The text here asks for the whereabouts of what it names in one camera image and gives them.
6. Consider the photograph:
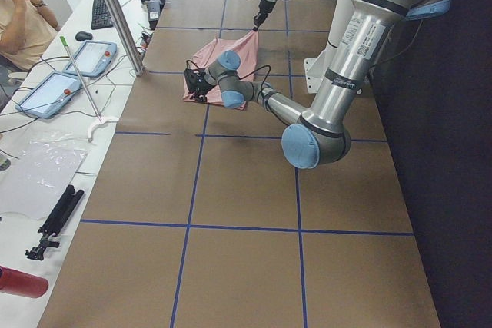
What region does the black keyboard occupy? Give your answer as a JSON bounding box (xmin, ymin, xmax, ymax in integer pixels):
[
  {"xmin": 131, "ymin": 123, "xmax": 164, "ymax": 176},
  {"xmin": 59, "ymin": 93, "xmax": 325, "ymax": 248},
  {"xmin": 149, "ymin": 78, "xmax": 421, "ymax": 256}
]
[{"xmin": 91, "ymin": 0, "xmax": 114, "ymax": 30}]

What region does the far blue teach pendant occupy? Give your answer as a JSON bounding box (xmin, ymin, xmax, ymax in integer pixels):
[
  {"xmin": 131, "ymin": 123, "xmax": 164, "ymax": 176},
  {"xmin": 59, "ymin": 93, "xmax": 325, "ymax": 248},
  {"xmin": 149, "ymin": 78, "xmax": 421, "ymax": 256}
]
[{"xmin": 70, "ymin": 40, "xmax": 118, "ymax": 78}]

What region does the aluminium frame post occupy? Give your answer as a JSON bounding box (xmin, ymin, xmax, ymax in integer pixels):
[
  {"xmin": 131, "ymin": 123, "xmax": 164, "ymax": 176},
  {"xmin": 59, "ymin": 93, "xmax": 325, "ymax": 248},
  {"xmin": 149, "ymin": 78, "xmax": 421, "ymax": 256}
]
[{"xmin": 105, "ymin": 0, "xmax": 145, "ymax": 77}]

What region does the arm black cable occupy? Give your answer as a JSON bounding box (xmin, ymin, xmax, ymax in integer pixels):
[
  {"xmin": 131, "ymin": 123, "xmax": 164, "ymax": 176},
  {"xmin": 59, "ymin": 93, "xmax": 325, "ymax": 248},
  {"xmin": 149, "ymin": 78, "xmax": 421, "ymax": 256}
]
[{"xmin": 185, "ymin": 59, "xmax": 274, "ymax": 103}]

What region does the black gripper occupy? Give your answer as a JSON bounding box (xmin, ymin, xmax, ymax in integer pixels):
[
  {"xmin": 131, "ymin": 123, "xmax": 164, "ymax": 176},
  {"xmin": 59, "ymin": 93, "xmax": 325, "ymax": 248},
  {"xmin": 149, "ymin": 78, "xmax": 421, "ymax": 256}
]
[
  {"xmin": 184, "ymin": 68, "xmax": 211, "ymax": 102},
  {"xmin": 253, "ymin": 0, "xmax": 275, "ymax": 31}
]

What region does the seated person beige shirt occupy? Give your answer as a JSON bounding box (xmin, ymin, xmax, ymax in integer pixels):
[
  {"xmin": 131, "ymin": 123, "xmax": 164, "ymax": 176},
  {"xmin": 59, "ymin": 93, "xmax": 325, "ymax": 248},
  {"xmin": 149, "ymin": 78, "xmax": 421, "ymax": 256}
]
[{"xmin": 1, "ymin": 0, "xmax": 58, "ymax": 71}]

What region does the black computer mouse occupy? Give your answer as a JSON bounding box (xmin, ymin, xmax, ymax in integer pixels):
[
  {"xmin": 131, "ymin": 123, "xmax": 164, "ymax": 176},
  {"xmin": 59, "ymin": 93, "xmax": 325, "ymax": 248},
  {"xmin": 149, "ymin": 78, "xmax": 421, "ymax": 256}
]
[{"xmin": 75, "ymin": 31, "xmax": 93, "ymax": 41}]

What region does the near blue teach pendant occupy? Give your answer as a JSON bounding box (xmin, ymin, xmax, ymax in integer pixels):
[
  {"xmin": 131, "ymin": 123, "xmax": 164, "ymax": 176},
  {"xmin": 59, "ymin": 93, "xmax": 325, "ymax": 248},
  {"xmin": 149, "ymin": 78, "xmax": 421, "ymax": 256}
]
[{"xmin": 15, "ymin": 71, "xmax": 81, "ymax": 118}]

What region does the metal rod green tip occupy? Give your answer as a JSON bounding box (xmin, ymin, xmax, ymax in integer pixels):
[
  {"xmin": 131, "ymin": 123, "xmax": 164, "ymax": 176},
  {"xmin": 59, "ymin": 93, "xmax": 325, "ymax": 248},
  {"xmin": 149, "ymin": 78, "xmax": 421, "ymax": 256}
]
[{"xmin": 59, "ymin": 36, "xmax": 102, "ymax": 122}]

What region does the white curved plastic piece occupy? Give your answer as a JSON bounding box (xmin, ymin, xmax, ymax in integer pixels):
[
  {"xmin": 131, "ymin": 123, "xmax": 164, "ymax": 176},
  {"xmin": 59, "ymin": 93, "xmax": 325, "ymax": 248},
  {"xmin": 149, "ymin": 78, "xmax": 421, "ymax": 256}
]
[{"xmin": 87, "ymin": 116, "xmax": 119, "ymax": 143}]

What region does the clear plastic bag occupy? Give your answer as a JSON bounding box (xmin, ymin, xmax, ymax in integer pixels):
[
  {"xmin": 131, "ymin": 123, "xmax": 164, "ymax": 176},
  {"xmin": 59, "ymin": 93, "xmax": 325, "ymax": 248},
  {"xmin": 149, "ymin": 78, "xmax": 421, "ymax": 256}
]
[{"xmin": 1, "ymin": 131, "xmax": 89, "ymax": 220}]

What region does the pink Snoopy t-shirt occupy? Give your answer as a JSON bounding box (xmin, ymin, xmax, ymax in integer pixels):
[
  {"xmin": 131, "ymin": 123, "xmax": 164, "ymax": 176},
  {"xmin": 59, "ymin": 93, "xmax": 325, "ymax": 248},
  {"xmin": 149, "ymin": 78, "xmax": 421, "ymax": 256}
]
[{"xmin": 183, "ymin": 31, "xmax": 259, "ymax": 110}]

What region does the red bottle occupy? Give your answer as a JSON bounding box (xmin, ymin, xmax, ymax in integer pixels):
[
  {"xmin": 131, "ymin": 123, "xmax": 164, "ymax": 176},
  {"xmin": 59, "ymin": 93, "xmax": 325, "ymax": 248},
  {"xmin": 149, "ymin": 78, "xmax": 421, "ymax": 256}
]
[{"xmin": 1, "ymin": 267, "xmax": 49, "ymax": 298}]

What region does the blue teach pendant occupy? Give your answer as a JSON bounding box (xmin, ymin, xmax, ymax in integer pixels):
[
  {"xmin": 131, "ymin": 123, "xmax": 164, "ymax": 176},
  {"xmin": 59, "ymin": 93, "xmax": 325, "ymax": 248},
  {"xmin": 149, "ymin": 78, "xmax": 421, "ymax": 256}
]
[
  {"xmin": 70, "ymin": 40, "xmax": 118, "ymax": 78},
  {"xmin": 15, "ymin": 71, "xmax": 81, "ymax": 118}
]

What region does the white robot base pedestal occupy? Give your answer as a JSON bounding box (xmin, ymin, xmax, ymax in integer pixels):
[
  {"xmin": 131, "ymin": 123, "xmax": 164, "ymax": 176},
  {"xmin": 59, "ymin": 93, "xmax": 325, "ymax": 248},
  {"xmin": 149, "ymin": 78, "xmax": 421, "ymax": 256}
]
[{"xmin": 304, "ymin": 0, "xmax": 354, "ymax": 94}]

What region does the black folded tripod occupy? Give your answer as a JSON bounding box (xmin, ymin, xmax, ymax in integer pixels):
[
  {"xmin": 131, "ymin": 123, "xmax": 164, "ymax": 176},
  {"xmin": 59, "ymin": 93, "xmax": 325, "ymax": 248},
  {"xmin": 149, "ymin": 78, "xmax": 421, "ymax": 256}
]
[{"xmin": 25, "ymin": 184, "xmax": 85, "ymax": 261}]

